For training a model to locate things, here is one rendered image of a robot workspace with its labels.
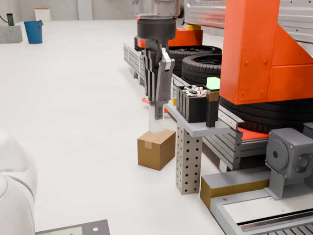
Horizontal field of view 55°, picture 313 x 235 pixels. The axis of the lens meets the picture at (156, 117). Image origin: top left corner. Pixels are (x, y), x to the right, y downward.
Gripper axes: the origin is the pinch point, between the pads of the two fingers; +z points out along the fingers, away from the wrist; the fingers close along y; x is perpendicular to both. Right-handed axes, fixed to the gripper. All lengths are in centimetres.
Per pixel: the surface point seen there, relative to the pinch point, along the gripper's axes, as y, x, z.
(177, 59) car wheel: -207, 100, 29
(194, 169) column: -61, 44, 57
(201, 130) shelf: -43, 36, 26
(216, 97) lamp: -42, 41, 12
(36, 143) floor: -155, -34, 72
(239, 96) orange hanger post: -47, 56, 15
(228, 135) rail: -63, 64, 42
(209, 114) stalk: -43, 39, 19
